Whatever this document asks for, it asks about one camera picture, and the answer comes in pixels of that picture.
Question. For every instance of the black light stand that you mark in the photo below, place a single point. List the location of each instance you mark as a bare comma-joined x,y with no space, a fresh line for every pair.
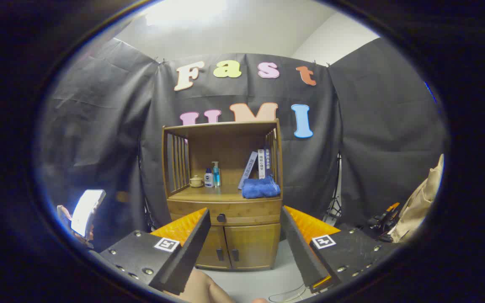
335,202

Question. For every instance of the person's leg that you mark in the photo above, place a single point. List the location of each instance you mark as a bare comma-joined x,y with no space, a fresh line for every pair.
204,290

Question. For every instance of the wooden cabinet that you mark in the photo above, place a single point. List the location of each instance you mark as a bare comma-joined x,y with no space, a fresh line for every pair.
225,147

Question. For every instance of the dark blue spine book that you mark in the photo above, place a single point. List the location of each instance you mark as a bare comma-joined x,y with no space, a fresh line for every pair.
268,162

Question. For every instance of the white spine book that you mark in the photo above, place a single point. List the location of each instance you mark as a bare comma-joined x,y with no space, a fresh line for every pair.
262,164

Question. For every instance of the blue pump bottle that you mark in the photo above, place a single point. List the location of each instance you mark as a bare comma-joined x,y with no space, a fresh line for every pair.
216,176

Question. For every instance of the blue towel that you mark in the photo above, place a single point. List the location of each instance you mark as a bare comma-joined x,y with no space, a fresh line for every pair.
261,188

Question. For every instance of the lit smartphone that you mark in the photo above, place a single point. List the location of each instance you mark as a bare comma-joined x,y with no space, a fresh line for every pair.
86,212

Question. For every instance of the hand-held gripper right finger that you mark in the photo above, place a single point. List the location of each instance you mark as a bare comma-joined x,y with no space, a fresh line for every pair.
299,252

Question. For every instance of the leaning grey book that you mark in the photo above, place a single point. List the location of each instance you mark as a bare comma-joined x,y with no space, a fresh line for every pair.
249,168

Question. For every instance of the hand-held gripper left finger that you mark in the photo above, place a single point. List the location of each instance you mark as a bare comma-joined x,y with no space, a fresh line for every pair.
187,252

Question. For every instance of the black and orange tool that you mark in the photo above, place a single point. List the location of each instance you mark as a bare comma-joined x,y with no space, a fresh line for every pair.
383,219

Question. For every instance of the white bottle with blue cap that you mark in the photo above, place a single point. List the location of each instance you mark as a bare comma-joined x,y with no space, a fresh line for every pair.
209,180

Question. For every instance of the beige cloth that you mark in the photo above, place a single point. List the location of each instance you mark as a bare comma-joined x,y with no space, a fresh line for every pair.
419,202

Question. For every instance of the wooden drawer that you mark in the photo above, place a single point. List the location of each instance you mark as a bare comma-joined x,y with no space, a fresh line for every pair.
246,212

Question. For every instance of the beige lidded teacup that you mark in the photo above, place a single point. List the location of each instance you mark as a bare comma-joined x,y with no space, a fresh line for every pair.
196,182

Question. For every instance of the black backdrop cloth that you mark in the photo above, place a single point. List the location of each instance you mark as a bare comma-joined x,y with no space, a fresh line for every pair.
99,126

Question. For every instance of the wooden countertop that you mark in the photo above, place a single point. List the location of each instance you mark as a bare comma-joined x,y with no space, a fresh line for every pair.
221,193

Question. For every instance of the wooden cabinet door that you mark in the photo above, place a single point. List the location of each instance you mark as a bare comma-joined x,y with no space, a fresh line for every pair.
255,246
217,244

